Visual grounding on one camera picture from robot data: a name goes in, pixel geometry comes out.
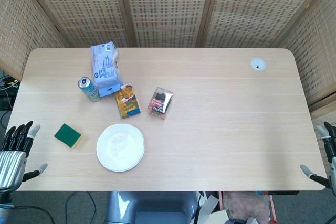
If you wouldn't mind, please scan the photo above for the black cable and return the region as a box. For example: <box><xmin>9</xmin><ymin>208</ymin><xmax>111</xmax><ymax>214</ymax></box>
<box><xmin>0</xmin><ymin>191</ymin><xmax>99</xmax><ymax>224</ymax></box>

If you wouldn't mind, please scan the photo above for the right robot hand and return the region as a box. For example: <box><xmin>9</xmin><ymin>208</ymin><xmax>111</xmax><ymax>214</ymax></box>
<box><xmin>300</xmin><ymin>121</ymin><xmax>336</xmax><ymax>189</ymax></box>

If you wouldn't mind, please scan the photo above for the orange yellow carton box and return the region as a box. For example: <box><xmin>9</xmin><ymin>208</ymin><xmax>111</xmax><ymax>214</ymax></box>
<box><xmin>114</xmin><ymin>83</ymin><xmax>141</xmax><ymax>119</ymax></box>

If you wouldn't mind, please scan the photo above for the white round plate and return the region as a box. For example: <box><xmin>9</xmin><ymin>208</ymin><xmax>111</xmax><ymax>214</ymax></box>
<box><xmin>96</xmin><ymin>123</ymin><xmax>145</xmax><ymax>172</ymax></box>

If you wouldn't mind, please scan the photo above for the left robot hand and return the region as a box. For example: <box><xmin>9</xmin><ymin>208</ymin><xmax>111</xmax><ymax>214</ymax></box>
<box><xmin>0</xmin><ymin>121</ymin><xmax>48</xmax><ymax>192</ymax></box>

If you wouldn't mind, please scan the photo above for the red black snack packet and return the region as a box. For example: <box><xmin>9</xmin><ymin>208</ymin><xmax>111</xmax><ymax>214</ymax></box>
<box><xmin>147</xmin><ymin>87</ymin><xmax>175</xmax><ymax>121</ymax></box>

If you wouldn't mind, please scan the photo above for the blue green drink can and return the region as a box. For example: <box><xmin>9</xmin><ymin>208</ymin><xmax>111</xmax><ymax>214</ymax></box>
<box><xmin>77</xmin><ymin>77</ymin><xmax>101</xmax><ymax>102</ymax></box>

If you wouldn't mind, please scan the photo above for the green yellow sponge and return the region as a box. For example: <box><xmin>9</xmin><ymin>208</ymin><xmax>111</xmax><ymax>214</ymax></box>
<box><xmin>54</xmin><ymin>123</ymin><xmax>84</xmax><ymax>150</ymax></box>

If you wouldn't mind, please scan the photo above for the pale blue plastic package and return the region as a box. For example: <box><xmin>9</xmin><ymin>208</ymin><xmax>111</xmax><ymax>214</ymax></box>
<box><xmin>90</xmin><ymin>41</ymin><xmax>124</xmax><ymax>98</ymax></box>

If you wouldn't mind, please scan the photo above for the woven bamboo folding screen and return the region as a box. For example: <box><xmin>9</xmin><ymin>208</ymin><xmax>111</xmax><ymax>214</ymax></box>
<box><xmin>0</xmin><ymin>0</ymin><xmax>336</xmax><ymax>135</ymax></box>

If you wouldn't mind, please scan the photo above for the white round cable grommet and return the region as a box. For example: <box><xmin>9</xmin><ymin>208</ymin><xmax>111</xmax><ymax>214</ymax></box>
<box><xmin>250</xmin><ymin>57</ymin><xmax>267</xmax><ymax>71</ymax></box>

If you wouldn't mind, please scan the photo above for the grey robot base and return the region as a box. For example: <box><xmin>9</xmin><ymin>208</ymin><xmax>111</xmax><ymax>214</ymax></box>
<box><xmin>104</xmin><ymin>191</ymin><xmax>198</xmax><ymax>224</ymax></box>

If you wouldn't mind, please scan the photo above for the pink cardboard box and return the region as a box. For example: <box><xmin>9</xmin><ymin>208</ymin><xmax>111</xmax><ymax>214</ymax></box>
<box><xmin>218</xmin><ymin>191</ymin><xmax>278</xmax><ymax>224</ymax></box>

